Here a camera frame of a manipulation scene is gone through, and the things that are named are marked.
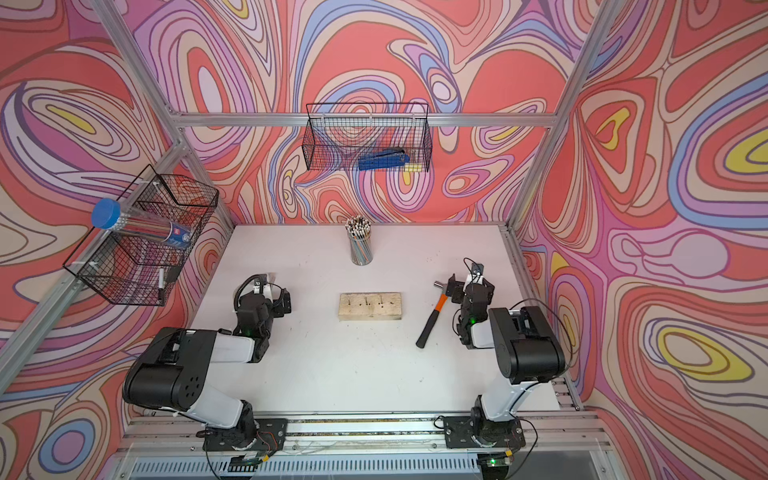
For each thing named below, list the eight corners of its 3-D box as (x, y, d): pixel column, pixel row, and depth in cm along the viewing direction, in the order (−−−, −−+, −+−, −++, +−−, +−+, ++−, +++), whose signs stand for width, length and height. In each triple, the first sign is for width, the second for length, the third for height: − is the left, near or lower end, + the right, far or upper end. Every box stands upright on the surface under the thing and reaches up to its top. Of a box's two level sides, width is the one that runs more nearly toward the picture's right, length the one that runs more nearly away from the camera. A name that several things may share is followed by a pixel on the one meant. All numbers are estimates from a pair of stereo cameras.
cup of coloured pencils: (350, 265, 109) (344, 231, 95) (351, 250, 114) (346, 215, 100) (372, 265, 109) (369, 231, 95) (372, 250, 114) (370, 215, 100)
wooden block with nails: (337, 320, 94) (336, 315, 92) (340, 297, 100) (339, 292, 97) (401, 320, 94) (402, 315, 92) (400, 297, 100) (401, 292, 97)
